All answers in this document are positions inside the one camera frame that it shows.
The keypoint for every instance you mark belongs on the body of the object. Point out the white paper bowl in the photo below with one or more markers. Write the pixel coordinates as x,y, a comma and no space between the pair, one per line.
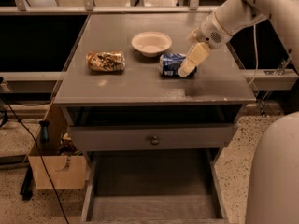
151,44

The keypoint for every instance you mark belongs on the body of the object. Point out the blue pepsi can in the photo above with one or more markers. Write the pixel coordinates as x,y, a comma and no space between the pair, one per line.
170,64

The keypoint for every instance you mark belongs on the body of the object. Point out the crushed gold snack can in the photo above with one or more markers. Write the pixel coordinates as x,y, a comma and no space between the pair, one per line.
106,61

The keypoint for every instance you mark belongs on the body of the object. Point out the closed grey top drawer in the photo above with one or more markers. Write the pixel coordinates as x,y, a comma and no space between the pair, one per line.
138,137

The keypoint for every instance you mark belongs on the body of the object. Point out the open grey middle drawer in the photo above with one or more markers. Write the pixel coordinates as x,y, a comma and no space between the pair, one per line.
153,187

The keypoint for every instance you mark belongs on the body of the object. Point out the cardboard box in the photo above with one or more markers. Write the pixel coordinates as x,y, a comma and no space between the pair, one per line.
52,166

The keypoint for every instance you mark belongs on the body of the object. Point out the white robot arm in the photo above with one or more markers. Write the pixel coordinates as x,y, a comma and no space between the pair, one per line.
273,196

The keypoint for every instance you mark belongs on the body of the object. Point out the round brass drawer knob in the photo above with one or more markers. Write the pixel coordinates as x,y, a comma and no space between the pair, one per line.
154,140

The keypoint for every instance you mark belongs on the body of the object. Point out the metal railing frame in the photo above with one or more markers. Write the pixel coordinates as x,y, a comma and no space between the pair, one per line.
93,8

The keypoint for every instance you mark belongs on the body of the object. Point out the grey wooden cabinet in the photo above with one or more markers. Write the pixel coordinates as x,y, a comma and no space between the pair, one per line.
139,95

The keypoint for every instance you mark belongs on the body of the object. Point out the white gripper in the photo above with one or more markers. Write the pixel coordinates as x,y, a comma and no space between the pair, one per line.
210,32

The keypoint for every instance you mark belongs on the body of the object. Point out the black handle tool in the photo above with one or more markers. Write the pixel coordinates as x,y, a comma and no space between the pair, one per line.
44,124

